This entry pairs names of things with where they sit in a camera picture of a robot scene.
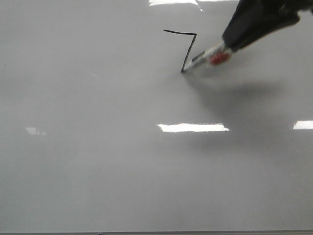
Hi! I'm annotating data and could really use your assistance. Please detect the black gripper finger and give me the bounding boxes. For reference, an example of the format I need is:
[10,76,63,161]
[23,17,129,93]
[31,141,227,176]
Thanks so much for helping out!
[222,0,313,52]

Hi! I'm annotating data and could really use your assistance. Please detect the white black whiteboard marker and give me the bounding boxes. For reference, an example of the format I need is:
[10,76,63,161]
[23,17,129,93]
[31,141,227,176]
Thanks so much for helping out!
[181,40,233,73]

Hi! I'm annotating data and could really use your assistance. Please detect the white glossy whiteboard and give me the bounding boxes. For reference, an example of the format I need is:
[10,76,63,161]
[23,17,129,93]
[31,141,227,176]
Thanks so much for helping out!
[0,0,313,233]

